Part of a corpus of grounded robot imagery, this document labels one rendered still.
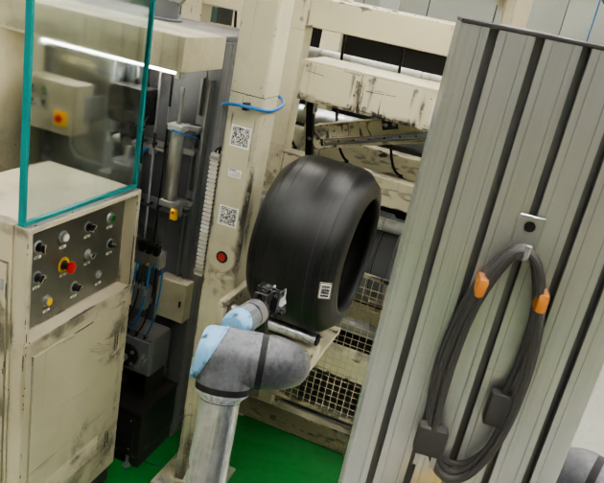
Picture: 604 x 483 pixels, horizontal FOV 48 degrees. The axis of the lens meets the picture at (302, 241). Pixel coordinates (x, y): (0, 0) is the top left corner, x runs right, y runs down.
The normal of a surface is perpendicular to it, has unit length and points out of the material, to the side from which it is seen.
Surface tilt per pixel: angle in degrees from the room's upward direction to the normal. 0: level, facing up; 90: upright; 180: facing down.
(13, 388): 90
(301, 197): 44
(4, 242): 90
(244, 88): 90
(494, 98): 90
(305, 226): 61
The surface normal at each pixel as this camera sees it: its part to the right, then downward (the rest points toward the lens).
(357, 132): -0.35, 0.28
